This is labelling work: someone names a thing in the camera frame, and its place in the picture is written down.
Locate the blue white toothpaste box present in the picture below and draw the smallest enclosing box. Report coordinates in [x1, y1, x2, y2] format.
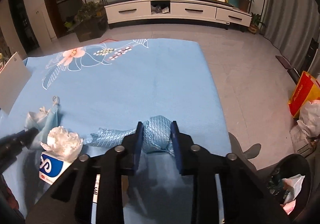
[39, 152, 71, 185]

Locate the light blue bag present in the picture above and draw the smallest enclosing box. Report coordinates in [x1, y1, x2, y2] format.
[24, 96, 60, 150]

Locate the white tissue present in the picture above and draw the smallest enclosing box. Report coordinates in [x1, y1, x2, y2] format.
[40, 126, 83, 162]

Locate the light blue quilted cloth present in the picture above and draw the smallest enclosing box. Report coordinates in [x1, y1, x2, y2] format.
[83, 115, 174, 156]

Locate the pink plastic bag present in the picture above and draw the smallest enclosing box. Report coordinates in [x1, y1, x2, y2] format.
[281, 200, 296, 215]

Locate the white blue snack bag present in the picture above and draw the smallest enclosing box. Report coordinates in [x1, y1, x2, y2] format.
[282, 174, 305, 204]

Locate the black trash bin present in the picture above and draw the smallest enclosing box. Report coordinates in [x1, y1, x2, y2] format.
[257, 154, 312, 223]

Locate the white cardboard box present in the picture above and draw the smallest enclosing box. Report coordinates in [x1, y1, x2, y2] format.
[0, 52, 31, 115]

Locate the white plastic bag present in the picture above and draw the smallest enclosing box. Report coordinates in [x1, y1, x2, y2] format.
[297, 100, 320, 138]

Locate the red yellow shopping bag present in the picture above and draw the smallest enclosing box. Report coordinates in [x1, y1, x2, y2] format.
[288, 71, 319, 119]

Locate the blue floral tablecloth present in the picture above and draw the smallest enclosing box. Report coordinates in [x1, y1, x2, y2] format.
[1, 39, 231, 223]

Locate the potted plant in planter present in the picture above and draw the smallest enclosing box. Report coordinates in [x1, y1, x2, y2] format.
[74, 1, 107, 42]

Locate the grey curtain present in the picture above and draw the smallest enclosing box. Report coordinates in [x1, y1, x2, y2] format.
[263, 0, 319, 70]

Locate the white TV cabinet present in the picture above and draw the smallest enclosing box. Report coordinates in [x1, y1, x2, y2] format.
[105, 0, 252, 27]

